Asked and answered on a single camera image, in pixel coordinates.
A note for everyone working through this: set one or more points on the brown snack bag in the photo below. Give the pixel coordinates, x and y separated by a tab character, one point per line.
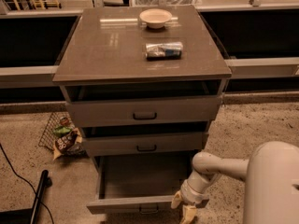
69	144

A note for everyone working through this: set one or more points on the grey metal railing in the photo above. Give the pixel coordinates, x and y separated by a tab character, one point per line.
41	76

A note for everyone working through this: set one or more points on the crushed silver blue can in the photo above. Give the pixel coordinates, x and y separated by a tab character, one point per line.
172	50

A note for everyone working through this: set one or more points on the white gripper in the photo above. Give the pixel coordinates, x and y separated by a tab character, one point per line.
193	198

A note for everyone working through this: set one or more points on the grey drawer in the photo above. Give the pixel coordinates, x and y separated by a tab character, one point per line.
136	103
145	138
142	183

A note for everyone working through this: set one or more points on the black stand leg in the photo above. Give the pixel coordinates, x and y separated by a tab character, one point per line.
29	215

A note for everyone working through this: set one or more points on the grey drawer cabinet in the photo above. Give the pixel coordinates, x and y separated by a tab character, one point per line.
108	46

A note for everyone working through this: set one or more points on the white bowl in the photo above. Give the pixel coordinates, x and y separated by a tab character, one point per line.
155	18

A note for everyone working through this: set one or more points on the grey bottom drawer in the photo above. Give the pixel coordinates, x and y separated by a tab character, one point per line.
142	183

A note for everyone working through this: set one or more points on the wire basket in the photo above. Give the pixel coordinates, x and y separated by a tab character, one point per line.
48	138

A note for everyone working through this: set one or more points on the green snack bag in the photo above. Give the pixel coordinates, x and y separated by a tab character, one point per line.
61	131

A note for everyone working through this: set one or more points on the grey top drawer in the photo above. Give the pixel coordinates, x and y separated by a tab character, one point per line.
136	103

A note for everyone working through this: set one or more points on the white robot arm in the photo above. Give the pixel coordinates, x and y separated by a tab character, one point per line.
271	177

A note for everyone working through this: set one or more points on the grey middle drawer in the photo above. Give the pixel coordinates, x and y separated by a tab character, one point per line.
145	138

